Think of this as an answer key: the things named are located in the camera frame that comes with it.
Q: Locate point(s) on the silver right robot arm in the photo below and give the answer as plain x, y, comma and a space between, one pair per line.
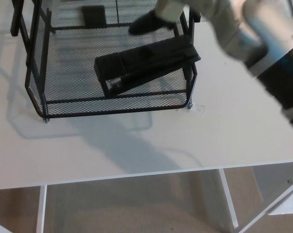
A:
236, 26

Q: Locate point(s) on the white desk frame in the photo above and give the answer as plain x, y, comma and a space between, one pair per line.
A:
41, 208

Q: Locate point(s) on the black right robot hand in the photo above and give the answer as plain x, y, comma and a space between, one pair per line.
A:
146, 24

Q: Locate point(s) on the small black block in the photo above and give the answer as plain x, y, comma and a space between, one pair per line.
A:
94, 17

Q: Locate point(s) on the clear tape piece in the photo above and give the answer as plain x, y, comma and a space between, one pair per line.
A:
197, 109

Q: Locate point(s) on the black mesh file tray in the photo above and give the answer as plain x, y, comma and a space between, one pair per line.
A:
71, 77

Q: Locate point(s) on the black stapler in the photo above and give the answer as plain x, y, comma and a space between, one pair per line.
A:
146, 65

